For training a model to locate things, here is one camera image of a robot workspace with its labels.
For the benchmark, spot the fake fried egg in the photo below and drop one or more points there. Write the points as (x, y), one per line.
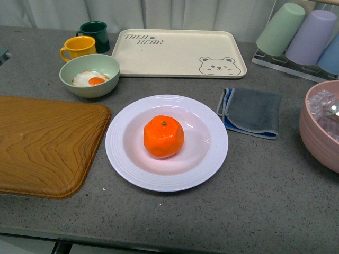
(89, 79)

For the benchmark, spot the clear ice cubes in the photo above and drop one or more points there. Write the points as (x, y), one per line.
(324, 109)

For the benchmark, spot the light green bowl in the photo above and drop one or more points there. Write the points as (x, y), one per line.
(96, 62)

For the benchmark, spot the orange mandarin fruit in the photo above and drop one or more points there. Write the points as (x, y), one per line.
(163, 136)

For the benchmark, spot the light green plastic cup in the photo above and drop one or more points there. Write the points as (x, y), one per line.
(281, 29)

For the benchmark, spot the wooden cutting board tray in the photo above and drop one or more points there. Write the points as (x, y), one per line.
(48, 147)

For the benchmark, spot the white round plate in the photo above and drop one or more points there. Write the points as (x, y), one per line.
(203, 153)

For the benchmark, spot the dark green mug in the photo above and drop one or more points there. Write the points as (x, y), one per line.
(98, 31)

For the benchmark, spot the cream bear serving tray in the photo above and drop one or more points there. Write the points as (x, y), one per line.
(178, 53)

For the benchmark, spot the grey blue folded cloth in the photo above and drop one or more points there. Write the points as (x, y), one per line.
(250, 112)

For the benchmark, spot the white curtain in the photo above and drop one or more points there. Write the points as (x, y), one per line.
(245, 20)

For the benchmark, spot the clear acrylic cup rack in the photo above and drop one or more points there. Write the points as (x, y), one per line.
(282, 63)

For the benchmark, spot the yellow mug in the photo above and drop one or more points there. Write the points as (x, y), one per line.
(77, 46)

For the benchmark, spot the blue plastic cup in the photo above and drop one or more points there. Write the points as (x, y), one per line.
(328, 61)

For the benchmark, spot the purple plastic cup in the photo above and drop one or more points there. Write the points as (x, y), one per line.
(311, 38)

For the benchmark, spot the pink bowl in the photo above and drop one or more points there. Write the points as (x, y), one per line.
(318, 142)

